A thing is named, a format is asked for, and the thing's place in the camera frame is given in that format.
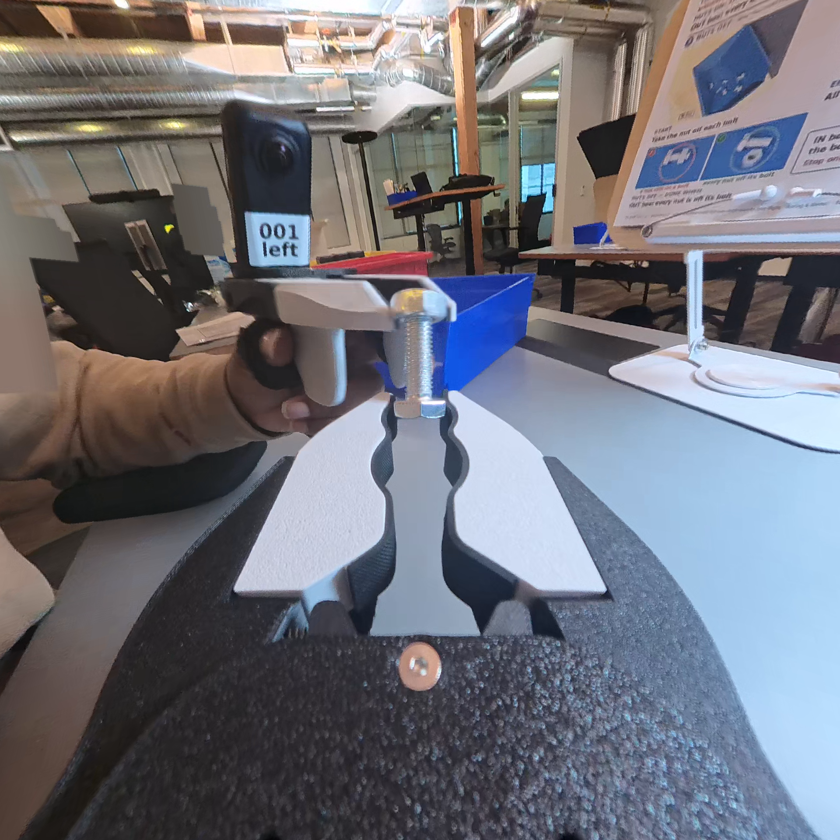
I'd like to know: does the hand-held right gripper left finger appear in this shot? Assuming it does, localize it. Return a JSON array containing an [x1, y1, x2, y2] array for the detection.
[[234, 394, 398, 608]]

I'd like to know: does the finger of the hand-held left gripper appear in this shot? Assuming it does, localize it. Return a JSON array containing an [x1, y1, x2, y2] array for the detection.
[[272, 279, 404, 389], [341, 274, 458, 322]]

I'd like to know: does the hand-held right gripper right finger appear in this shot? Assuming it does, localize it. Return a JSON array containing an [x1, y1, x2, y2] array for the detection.
[[445, 390, 608, 598]]

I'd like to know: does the long threaded silver bolt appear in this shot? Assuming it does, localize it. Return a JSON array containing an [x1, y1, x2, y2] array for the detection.
[[390, 289, 454, 403]]

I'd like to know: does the silver hex nut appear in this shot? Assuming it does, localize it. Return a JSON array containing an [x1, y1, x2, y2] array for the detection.
[[392, 395, 448, 421]]

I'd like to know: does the person's left forearm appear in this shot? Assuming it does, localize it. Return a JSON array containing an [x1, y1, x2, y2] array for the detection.
[[0, 341, 263, 487]]

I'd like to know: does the person's left hand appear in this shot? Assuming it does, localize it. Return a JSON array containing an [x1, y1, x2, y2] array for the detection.
[[226, 331, 389, 437]]

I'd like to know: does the red plastic bin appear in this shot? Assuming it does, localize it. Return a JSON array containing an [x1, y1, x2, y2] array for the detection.
[[311, 251, 434, 280]]

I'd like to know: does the wooden standing desk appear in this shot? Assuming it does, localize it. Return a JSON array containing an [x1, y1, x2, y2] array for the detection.
[[384, 184, 506, 277]]

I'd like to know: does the black floor lamp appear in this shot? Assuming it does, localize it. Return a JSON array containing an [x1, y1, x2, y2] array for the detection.
[[343, 130, 382, 253]]

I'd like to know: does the black office chair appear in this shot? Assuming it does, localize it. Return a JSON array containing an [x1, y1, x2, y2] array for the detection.
[[486, 193, 549, 273]]

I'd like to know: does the black monitor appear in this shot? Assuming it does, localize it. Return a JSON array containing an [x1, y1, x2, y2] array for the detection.
[[62, 190, 217, 309]]

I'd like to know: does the black chair armrest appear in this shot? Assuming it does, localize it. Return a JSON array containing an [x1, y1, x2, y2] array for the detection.
[[52, 441, 269, 525]]

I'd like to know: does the white instruction sign stand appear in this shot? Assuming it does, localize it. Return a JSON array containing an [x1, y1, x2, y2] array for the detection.
[[607, 0, 840, 454]]

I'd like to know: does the wooden post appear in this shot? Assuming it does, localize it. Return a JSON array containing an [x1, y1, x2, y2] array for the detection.
[[449, 7, 487, 277]]

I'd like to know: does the silver air duct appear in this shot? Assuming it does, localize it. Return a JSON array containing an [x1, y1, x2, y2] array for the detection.
[[0, 36, 296, 112]]

